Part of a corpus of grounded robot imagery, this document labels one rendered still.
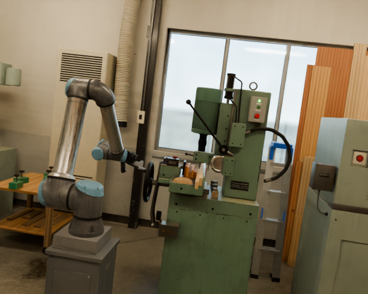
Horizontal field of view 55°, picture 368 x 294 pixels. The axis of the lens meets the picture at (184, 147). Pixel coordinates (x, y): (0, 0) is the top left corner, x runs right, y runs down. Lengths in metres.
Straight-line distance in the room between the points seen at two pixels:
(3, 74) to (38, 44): 0.58
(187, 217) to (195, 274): 0.38
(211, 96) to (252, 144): 0.41
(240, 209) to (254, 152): 0.38
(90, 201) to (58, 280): 0.44
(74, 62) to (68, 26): 0.55
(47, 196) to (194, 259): 1.01
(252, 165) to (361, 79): 1.80
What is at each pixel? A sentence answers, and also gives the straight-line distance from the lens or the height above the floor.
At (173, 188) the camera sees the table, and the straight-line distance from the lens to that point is 2.17.
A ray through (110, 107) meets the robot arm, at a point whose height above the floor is 1.30.
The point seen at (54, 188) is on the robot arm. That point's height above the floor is 0.85.
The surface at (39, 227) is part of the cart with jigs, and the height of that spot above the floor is 0.18.
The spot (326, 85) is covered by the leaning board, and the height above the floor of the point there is 1.73.
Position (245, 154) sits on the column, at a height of 1.10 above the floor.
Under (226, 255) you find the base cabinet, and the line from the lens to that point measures 2.41.
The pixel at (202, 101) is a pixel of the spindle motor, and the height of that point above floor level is 1.41.
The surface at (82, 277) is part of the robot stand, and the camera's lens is 2.01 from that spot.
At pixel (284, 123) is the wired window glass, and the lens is 3.83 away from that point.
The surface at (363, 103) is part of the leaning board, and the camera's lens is 3.84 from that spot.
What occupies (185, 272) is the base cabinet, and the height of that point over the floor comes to 0.29.
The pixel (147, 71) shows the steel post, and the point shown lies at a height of 1.68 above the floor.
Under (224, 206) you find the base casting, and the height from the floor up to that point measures 0.76.
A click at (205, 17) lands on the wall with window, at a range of 3.84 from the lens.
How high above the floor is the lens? 1.36
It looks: 6 degrees down
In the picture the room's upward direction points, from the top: 7 degrees clockwise
